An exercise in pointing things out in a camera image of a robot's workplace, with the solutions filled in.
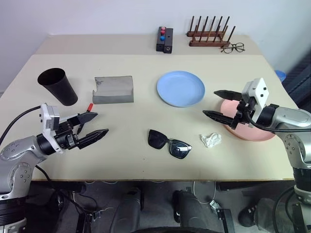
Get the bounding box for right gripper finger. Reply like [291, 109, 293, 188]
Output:
[213, 90, 243, 102]
[202, 110, 237, 127]

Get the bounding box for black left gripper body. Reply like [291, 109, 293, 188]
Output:
[54, 116, 82, 151]

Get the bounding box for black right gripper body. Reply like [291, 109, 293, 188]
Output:
[230, 96, 256, 130]

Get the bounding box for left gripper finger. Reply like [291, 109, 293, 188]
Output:
[77, 112, 99, 127]
[77, 129, 109, 150]

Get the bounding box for grey glasses pouch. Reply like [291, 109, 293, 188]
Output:
[92, 75, 135, 105]

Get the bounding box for black sunglasses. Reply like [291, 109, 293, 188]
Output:
[148, 129, 193, 160]

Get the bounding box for pink plate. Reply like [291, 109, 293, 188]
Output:
[220, 99, 277, 142]

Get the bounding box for crumpled white paper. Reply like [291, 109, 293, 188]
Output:
[199, 132, 223, 148]

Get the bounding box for black cup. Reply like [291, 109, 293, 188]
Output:
[37, 67, 79, 106]

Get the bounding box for blue plate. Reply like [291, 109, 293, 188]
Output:
[156, 70, 206, 108]

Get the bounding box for thin-framed clear eyeglasses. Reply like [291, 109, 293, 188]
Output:
[220, 42, 246, 54]

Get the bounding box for blue round container lid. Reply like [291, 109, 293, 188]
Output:
[275, 69, 287, 82]

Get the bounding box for brown wooden peg rack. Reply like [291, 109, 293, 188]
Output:
[186, 16, 237, 48]

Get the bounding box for dark furniture beside table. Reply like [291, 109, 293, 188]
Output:
[282, 51, 311, 108]

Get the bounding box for black box with round socket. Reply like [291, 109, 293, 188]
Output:
[163, 28, 174, 54]

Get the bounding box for dark rounded shape under table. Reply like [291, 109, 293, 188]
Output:
[113, 186, 144, 233]
[172, 189, 207, 233]

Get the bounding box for black box with coloured buttons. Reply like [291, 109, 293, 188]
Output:
[155, 26, 167, 52]

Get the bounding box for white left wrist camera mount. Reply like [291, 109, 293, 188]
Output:
[38, 103, 60, 154]

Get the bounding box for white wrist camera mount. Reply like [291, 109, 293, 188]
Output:
[241, 77, 271, 115]
[38, 103, 60, 154]

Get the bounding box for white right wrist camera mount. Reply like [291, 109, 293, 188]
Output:
[241, 77, 271, 115]

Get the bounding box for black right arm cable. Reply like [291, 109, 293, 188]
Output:
[244, 108, 311, 133]

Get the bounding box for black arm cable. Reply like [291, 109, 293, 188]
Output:
[244, 108, 311, 133]
[0, 105, 42, 144]

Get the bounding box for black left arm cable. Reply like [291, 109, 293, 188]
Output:
[0, 105, 42, 144]

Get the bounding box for black table frame bar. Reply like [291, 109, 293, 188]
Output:
[215, 180, 295, 193]

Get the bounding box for white cable under table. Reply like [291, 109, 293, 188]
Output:
[192, 181, 217, 205]

